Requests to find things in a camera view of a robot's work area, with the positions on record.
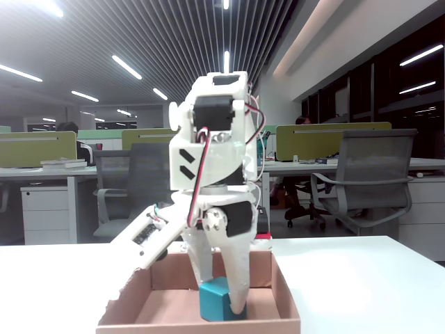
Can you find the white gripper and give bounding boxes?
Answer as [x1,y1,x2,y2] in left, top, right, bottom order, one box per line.
[163,186,261,315]

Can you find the blue cube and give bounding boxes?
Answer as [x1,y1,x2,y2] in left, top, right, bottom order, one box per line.
[199,276,248,323]

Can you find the brown cardboard box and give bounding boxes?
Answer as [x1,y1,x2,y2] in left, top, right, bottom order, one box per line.
[95,248,302,334]

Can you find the red table clamp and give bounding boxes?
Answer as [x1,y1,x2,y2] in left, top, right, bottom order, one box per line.
[256,206,273,241]

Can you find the seated person behind desk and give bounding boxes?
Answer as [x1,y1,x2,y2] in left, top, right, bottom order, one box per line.
[270,116,312,221]

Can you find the grey mesh office chair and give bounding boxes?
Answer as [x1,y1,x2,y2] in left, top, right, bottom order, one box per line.
[310,128,419,238]
[92,141,175,239]

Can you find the olive green desk partition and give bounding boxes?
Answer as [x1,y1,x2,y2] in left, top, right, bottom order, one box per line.
[276,121,393,162]
[121,127,179,151]
[0,131,78,168]

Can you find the person in black jacket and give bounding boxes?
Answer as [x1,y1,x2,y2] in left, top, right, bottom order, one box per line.
[55,121,95,167]

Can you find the white drawer cabinet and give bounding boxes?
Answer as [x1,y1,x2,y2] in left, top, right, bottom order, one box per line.
[19,186,70,246]
[398,180,445,262]

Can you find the stack of papers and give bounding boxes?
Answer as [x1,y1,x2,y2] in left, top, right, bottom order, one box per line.
[40,157,88,172]

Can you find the white office desk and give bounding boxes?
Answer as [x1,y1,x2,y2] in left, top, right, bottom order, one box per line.
[0,158,445,245]

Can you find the white gripper camera board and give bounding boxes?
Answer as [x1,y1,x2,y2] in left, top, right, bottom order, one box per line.
[108,204,186,271]

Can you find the red black servo wire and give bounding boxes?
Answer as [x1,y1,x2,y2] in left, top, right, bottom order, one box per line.
[186,127,213,229]

